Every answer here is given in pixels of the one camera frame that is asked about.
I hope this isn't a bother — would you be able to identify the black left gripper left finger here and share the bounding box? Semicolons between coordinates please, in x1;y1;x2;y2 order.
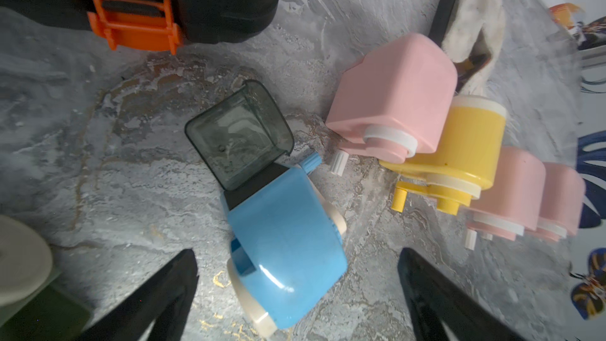
77;249;199;340

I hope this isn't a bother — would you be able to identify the pink pencil sharpener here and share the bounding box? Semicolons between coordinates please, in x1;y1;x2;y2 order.
465;146;546;250
531;163;585;242
325;33;457;175

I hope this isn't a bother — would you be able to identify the grey clear sharpener tray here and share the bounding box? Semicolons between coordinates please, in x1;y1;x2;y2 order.
185;80;294;191

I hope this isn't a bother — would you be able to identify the white knit work glove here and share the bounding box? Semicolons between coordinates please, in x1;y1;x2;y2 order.
442;0;506;96

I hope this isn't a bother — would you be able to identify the yellow pencil sharpener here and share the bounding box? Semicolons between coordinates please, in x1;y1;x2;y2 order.
380;96;508;216

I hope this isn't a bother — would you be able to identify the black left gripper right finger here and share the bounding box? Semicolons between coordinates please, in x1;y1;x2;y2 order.
398;248;523;340

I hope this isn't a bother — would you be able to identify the blue pencil sharpener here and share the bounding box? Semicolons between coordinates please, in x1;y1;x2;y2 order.
222;153;348;338

